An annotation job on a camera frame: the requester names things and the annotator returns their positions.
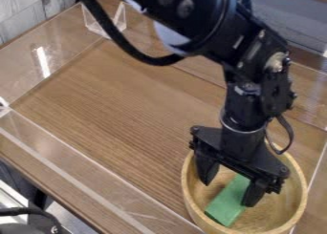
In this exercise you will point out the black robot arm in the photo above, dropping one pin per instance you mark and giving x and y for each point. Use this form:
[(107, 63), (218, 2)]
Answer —
[(221, 30)]

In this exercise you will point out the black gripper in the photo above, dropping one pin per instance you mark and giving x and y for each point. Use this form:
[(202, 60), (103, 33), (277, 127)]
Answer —
[(243, 149)]

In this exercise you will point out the green rectangular block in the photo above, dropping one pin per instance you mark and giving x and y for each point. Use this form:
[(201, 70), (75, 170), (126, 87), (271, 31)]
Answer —
[(226, 208)]

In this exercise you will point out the clear acrylic wall panel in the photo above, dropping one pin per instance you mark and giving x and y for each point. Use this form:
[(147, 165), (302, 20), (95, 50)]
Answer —
[(103, 199)]

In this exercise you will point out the black metal table frame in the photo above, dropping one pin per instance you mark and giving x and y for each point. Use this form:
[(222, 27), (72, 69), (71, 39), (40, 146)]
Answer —
[(35, 198)]

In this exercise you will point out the brown wooden bowl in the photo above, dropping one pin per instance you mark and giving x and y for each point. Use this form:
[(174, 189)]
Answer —
[(274, 215)]

